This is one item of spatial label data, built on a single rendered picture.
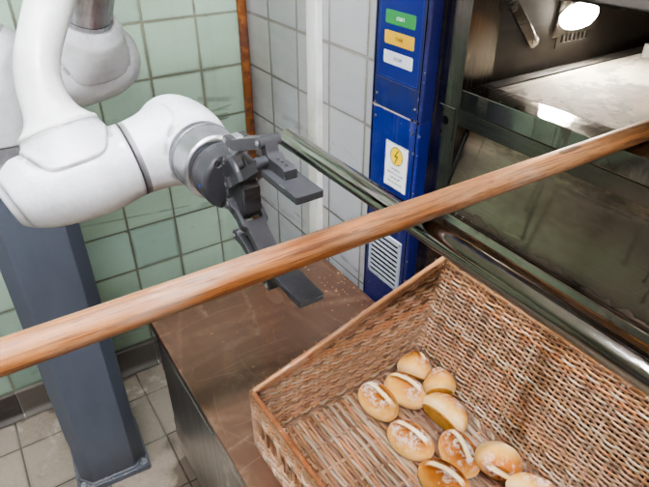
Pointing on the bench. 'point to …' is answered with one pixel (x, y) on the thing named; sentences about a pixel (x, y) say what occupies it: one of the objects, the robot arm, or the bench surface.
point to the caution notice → (396, 166)
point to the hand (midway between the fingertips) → (302, 244)
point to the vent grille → (385, 260)
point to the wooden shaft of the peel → (292, 255)
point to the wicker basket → (266, 435)
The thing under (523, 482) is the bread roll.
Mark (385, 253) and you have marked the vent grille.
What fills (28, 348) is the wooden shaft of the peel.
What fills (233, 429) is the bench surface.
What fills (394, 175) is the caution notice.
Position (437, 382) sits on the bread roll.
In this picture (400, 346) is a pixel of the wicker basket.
